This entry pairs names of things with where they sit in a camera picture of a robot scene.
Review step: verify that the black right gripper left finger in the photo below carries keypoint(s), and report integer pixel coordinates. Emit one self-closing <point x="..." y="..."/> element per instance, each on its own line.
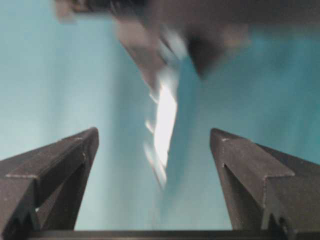
<point x="42" y="189"/>

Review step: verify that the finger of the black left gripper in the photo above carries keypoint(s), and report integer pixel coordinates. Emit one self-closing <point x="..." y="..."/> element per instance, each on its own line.
<point x="208" y="46"/>
<point x="143" y="42"/>

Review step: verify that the dark left-arm gripper body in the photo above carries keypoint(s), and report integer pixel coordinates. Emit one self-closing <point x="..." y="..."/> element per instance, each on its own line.
<point x="199" y="12"/>

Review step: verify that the silver zip bag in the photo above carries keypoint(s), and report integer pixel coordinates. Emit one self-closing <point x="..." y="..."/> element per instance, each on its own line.
<point x="172" y="49"/>

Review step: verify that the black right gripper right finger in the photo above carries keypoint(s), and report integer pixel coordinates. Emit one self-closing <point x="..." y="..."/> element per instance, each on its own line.
<point x="265" y="189"/>

